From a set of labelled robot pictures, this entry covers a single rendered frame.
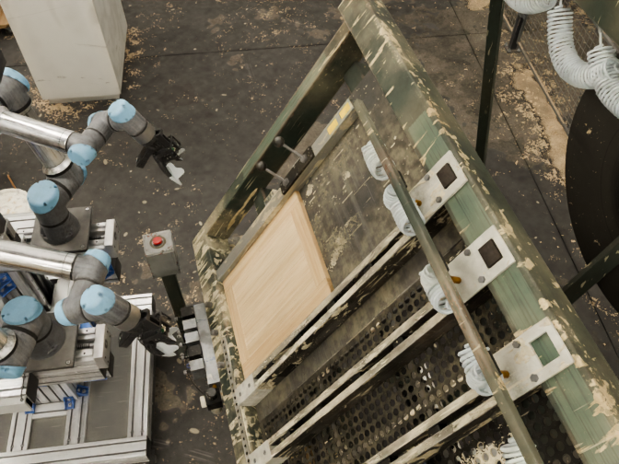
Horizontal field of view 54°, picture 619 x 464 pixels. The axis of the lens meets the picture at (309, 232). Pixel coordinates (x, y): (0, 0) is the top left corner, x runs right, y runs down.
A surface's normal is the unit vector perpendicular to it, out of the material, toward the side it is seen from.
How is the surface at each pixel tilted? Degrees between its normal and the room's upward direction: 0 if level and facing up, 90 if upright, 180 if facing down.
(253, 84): 0
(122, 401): 0
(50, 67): 90
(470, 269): 57
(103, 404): 0
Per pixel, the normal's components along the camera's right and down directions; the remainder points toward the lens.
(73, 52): 0.12, 0.79
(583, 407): -0.80, -0.15
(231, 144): 0.00, -0.61
